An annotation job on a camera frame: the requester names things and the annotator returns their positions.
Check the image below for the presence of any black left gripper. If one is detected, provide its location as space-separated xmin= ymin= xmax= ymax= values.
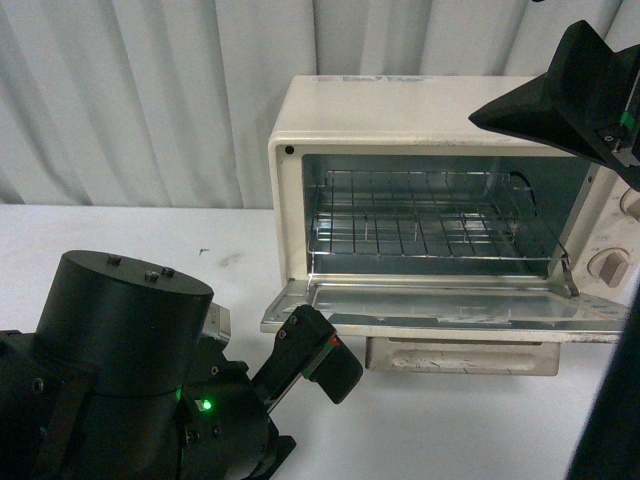
xmin=179 ymin=305 xmax=363 ymax=479

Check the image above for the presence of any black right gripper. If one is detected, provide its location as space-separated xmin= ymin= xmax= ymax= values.
xmin=469 ymin=20 xmax=640 ymax=191

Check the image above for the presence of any glass oven door with handle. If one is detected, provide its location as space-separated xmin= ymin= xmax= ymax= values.
xmin=260 ymin=281 xmax=629 ymax=376

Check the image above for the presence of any beige upper oven knob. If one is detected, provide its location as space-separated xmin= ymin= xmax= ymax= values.
xmin=620 ymin=189 xmax=640 ymax=222

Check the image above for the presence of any beige oven knob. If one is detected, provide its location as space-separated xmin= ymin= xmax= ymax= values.
xmin=620 ymin=189 xmax=640 ymax=222
xmin=587 ymin=248 xmax=631 ymax=288

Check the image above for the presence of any beige lower oven knob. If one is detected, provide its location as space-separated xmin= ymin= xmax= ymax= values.
xmin=587 ymin=248 xmax=631 ymax=288

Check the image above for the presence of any white Toshiba toaster oven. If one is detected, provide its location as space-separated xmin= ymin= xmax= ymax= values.
xmin=268 ymin=76 xmax=639 ymax=301

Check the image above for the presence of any white pleated curtain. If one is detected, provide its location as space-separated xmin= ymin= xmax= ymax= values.
xmin=1 ymin=1 xmax=639 ymax=208

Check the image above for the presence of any metal oven wire rack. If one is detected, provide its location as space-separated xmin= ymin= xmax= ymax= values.
xmin=306 ymin=170 xmax=562 ymax=264

